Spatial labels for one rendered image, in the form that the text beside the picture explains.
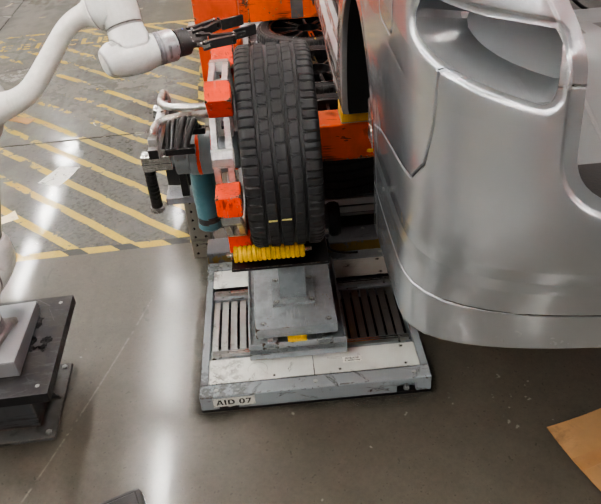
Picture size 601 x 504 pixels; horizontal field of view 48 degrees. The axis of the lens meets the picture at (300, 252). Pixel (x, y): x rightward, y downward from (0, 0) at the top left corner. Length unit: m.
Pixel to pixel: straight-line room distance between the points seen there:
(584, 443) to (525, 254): 1.23
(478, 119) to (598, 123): 1.03
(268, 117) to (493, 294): 0.86
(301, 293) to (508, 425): 0.86
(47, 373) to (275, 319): 0.80
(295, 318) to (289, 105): 0.87
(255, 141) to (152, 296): 1.31
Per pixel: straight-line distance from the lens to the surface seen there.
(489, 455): 2.41
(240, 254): 2.34
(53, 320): 2.63
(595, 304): 1.51
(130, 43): 1.95
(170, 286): 3.12
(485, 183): 1.29
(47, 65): 2.06
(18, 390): 2.41
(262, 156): 1.96
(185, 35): 2.00
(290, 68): 2.05
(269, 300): 2.60
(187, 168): 2.26
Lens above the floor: 1.89
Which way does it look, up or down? 36 degrees down
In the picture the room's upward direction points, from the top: 4 degrees counter-clockwise
